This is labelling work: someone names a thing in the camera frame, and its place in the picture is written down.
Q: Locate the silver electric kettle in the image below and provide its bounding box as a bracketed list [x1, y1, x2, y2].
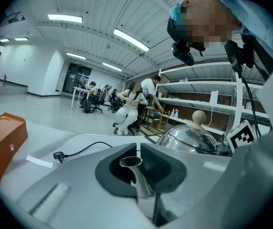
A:
[119, 109, 221, 199]

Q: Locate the black backpack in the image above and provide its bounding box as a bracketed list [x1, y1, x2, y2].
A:
[82, 99, 93, 115]

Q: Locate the white rectangular appliance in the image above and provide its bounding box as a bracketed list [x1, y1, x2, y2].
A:
[210, 90, 219, 104]

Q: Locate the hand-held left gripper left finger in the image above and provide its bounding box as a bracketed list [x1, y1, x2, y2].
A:
[16, 142, 153, 229]

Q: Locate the teal headband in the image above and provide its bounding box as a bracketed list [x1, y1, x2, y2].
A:
[169, 2, 184, 25]

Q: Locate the black office chair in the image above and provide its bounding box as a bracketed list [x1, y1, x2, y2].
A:
[112, 96, 149, 136]
[107, 88, 121, 113]
[91, 90, 104, 114]

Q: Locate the black chest-mounted device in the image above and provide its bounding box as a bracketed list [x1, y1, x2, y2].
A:
[223, 39, 255, 75]

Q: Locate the orange box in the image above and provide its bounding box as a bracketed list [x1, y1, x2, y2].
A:
[0, 112, 29, 186]

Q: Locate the wooden two-tier rack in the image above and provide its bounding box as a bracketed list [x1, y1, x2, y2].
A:
[139, 104, 171, 137]

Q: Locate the black power cord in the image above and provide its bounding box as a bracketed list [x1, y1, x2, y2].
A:
[52, 141, 142, 164]

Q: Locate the person's head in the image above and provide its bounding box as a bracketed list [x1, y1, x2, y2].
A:
[167, 0, 243, 52]

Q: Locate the black device cable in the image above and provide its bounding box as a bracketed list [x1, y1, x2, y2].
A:
[237, 72, 263, 138]

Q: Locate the white appliance cord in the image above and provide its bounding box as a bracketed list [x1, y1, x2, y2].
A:
[202, 103, 214, 127]

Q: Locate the black metal railing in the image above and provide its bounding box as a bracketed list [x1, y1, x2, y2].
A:
[0, 11, 25, 28]

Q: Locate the white metal shelving unit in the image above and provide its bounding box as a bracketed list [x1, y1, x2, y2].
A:
[154, 62, 244, 138]
[231, 65, 273, 129]

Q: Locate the office chair with pink jacket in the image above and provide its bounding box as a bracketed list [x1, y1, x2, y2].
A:
[101, 84, 112, 103]

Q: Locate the black head-mounted camera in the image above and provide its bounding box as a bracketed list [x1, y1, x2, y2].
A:
[170, 40, 195, 67]

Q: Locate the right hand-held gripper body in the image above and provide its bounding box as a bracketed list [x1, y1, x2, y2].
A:
[219, 119, 258, 156]

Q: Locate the black glass door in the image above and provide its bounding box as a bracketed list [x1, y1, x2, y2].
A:
[62, 62, 93, 95]

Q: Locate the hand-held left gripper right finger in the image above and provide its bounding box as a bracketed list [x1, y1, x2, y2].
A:
[140, 143, 232, 226]

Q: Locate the person's light blue shirt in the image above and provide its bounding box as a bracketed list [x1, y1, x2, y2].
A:
[208, 0, 273, 64]

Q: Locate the white office desk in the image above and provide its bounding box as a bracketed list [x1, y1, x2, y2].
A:
[70, 86, 92, 110]

